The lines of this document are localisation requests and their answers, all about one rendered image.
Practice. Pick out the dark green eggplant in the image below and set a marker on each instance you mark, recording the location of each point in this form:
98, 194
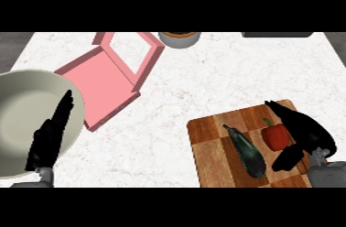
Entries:
248, 151

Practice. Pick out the grey cup with orange contents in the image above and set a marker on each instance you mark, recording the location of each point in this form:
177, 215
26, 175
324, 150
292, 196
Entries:
180, 40

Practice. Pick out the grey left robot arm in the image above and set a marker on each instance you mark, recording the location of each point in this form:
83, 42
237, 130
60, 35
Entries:
39, 178

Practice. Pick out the red bell pepper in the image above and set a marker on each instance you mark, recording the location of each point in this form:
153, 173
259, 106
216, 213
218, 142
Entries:
276, 137

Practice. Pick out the pink open cardboard box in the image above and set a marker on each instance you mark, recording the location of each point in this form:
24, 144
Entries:
109, 81

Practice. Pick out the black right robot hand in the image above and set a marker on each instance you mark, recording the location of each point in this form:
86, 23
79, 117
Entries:
304, 128

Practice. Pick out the wooden checkered cutting board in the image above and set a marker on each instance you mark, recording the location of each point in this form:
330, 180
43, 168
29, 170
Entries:
216, 145

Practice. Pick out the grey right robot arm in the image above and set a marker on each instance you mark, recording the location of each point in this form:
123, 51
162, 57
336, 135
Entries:
326, 169

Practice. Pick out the dark grey flat appliance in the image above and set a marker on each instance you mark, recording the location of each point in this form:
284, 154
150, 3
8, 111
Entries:
277, 34

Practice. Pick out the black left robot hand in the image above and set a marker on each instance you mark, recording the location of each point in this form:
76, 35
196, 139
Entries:
48, 139

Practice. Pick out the large pale grey bowl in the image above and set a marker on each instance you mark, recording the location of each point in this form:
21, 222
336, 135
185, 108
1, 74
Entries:
23, 114

